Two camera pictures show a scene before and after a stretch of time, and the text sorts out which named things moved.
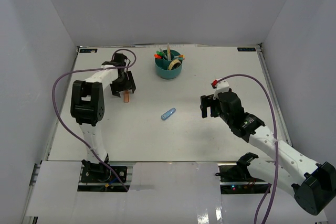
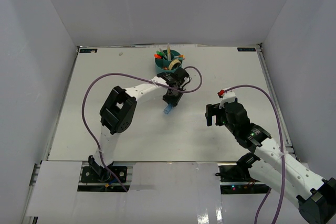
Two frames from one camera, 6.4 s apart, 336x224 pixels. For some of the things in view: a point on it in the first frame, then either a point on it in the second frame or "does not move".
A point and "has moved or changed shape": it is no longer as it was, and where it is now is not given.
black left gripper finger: [114, 90] → [167, 98]
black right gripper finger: [207, 100] → [212, 109]
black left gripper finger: [130, 78] → [177, 99]
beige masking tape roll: [172, 63] does not move
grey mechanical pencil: [163, 53] does not move
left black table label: [87, 50] does not move
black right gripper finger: [203, 108] → [209, 117]
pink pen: [168, 52] does not move
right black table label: [247, 49] does not move
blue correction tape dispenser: [167, 114] has moved or changed shape
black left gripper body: [122, 83] → [172, 96]
